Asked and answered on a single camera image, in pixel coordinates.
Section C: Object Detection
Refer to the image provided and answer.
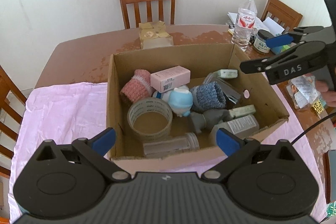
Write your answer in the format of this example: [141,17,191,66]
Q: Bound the pink carton box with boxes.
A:
[150,66,191,93]

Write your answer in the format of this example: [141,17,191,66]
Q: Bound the blue grey knitted sock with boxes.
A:
[190,82,226,113]

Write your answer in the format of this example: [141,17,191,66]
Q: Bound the light blue round toy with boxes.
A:
[168,87,193,117]

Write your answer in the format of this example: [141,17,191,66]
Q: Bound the gold ornament coaster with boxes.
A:
[311,98,327,119]

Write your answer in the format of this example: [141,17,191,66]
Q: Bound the red cased smartphone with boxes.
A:
[323,149,336,203]

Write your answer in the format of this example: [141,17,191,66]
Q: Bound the clear jar golden capsules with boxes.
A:
[143,132,199,158]

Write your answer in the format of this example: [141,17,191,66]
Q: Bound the pink table cloth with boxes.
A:
[7,83,327,223]

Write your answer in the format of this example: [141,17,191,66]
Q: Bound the open cardboard box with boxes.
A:
[106,44,289,173]

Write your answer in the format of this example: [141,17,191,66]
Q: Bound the pink knitted sock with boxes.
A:
[120,69,154,105]

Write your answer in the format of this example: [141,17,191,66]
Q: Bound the person's right hand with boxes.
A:
[315,79,336,107]

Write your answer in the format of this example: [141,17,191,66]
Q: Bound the green tissue pack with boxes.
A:
[229,105,256,119]

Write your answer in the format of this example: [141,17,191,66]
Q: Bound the clear tape roll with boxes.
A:
[127,97,173,143]

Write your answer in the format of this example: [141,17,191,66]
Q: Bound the green white soap box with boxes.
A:
[214,69,238,80]

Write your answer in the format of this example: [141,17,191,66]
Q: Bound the plastic water bottle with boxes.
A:
[231,0,257,50]

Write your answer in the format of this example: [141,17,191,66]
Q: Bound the black cable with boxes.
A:
[290,112,336,147]

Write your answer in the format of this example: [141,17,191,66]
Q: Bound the small dark lid jar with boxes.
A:
[253,30,274,54]

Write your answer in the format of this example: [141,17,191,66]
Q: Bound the white blue sock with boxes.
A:
[152,91,169,102]

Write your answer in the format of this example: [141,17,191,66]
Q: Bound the grey cat figurine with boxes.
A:
[188,109,232,134]

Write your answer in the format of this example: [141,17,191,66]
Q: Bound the beige package on chair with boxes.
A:
[139,21,174,50]

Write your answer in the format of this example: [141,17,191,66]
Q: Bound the wooden chair left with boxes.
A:
[1,67,27,178]

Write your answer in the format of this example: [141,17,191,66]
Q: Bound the large clear jar black lid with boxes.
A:
[286,74,321,110]

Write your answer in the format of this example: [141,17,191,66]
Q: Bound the jar of dark cookies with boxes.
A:
[203,72,242,105]

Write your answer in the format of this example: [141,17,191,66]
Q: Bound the wooden chair right back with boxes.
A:
[261,0,303,31]

